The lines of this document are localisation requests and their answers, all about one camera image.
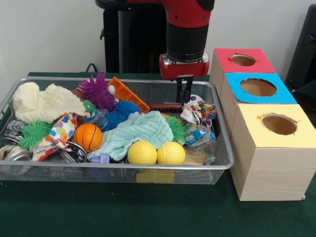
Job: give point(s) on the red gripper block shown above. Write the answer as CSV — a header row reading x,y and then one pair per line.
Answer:
x,y
184,70

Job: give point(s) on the colourful polka dot cloth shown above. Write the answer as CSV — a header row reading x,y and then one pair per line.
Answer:
x,y
197,113
61,128

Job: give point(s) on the purple spiky toy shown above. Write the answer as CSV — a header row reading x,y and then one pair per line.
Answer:
x,y
97,92

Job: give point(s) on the cream knitted cloth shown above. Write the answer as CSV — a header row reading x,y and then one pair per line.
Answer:
x,y
44,103

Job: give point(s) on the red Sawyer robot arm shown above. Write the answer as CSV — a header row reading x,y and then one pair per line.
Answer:
x,y
187,24

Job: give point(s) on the wooden box with three holes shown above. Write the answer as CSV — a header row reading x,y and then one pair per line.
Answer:
x,y
271,172

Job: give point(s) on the shallow mesh bin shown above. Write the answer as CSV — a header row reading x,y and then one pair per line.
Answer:
x,y
49,175

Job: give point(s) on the small soccer ball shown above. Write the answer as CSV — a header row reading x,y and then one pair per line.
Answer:
x,y
197,98

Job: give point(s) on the mint green cloth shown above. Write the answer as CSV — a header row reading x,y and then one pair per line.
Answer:
x,y
143,128

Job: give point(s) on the orange toy brick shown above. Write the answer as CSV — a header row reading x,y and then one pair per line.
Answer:
x,y
123,91

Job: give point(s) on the yellow tennis ball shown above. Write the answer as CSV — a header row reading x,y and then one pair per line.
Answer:
x,y
171,153

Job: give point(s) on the smooth yellow ball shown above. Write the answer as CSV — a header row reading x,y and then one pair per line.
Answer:
x,y
142,153

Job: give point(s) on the orange toy basketball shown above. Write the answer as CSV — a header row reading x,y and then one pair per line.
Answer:
x,y
88,137

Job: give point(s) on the dark green cloth side table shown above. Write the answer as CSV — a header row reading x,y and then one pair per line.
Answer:
x,y
308,95

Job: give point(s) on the dark green tablecloth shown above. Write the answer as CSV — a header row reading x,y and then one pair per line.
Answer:
x,y
148,212

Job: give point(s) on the black upright panel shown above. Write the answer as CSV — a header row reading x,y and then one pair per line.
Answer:
x,y
306,49

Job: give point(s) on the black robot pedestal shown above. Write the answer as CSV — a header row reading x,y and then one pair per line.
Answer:
x,y
135,49

